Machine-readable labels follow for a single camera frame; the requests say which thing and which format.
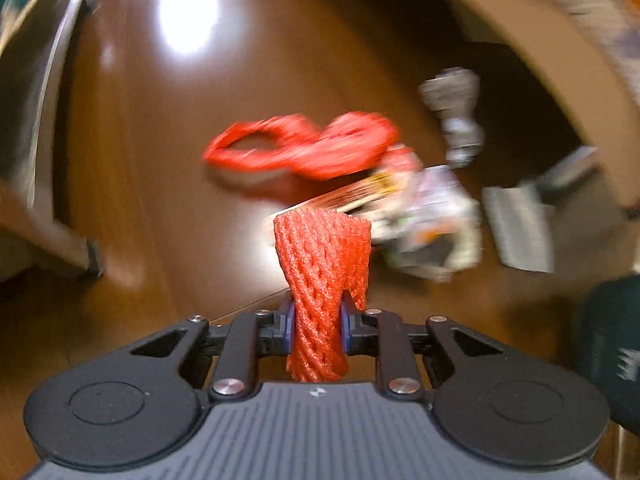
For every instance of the red foam fruit net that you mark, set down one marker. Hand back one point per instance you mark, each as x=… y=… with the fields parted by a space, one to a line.
x=320 y=270
x=330 y=152

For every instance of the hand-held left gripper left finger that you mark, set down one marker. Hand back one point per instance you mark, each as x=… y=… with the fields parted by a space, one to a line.
x=288 y=327

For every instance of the dark green patterned cloth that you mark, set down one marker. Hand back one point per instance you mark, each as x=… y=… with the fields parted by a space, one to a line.
x=610 y=350

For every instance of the purple white snack packet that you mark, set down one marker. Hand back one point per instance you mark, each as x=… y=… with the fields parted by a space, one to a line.
x=435 y=220

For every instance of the white plastic bag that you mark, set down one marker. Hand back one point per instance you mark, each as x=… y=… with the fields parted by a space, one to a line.
x=457 y=110

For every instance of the grey flat plastic packet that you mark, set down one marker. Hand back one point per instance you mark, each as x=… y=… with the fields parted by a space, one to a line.
x=525 y=220

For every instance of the red yellow snack packet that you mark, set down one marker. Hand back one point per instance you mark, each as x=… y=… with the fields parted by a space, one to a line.
x=380 y=182

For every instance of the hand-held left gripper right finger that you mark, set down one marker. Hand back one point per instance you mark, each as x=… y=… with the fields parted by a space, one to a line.
x=346 y=330

